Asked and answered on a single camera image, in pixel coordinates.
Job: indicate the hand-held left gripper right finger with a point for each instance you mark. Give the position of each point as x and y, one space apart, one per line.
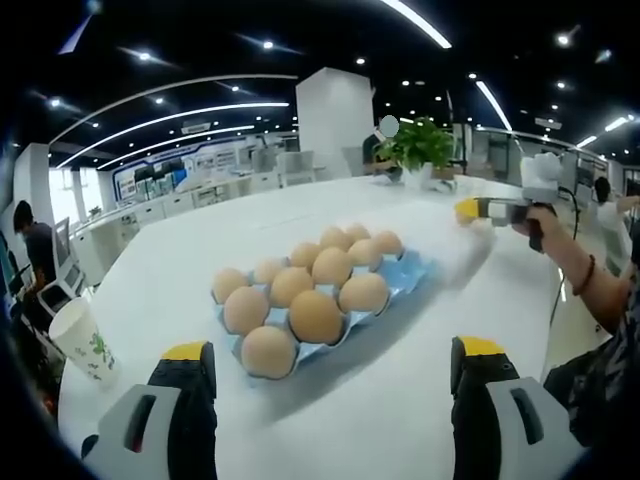
475 430

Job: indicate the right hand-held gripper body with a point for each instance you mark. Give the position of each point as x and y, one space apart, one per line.
540 175

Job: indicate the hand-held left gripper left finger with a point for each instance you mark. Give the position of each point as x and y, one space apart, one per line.
190 430

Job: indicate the blue egg tray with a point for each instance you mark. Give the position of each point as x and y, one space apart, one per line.
405 272

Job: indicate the group of brown eggs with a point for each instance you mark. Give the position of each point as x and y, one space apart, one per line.
316 316

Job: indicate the person's right hand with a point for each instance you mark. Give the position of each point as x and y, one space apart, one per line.
560 240

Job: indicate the glass railing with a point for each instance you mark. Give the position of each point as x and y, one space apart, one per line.
505 155

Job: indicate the green potted plant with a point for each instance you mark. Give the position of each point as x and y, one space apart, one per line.
420 145

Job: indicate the white table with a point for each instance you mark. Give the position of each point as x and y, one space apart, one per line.
350 430

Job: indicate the person's patterned dark clothing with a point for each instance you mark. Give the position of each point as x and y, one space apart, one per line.
600 390

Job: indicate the white paper cup green print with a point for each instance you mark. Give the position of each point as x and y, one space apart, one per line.
85 340

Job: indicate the white office chair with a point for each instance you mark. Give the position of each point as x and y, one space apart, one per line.
64 255
295 167

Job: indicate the white background counter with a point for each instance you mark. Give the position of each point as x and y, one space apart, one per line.
165 205

